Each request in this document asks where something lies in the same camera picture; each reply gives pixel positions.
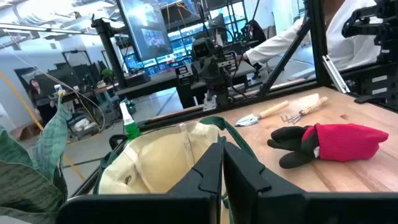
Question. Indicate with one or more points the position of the black monitor on stand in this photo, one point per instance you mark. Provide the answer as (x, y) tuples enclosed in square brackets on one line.
[(146, 31)]

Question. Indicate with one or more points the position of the cardboard box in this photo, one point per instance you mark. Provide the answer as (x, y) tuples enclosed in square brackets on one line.
[(25, 130)]

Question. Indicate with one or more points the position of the red and black gardening glove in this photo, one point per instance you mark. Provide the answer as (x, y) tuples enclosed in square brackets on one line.
[(342, 141)]

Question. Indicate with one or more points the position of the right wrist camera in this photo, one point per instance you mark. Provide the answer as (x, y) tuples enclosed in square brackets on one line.
[(202, 48)]

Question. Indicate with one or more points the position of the person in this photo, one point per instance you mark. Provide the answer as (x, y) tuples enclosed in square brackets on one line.
[(348, 49), (42, 96)]

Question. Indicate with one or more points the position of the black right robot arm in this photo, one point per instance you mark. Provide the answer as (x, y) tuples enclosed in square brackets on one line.
[(222, 96)]

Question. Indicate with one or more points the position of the black aluminium table frame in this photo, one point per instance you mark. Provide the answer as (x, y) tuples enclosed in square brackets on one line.
[(317, 46)]

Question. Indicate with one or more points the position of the silver metal bar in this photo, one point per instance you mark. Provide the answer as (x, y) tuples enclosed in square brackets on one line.
[(335, 74)]

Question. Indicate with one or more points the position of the cream gardening bag green trim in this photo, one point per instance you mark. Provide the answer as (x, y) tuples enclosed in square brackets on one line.
[(161, 155)]

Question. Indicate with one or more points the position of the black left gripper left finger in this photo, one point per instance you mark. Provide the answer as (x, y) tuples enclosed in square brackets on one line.
[(199, 205)]

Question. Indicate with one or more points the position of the gray desk with monitor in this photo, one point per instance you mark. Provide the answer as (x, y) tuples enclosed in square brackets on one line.
[(161, 81)]

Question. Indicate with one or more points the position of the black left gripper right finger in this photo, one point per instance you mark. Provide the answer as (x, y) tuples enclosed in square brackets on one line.
[(280, 208)]

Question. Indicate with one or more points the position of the green spray bottle white nozzle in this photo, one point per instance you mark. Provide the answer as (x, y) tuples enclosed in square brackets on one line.
[(132, 129)]

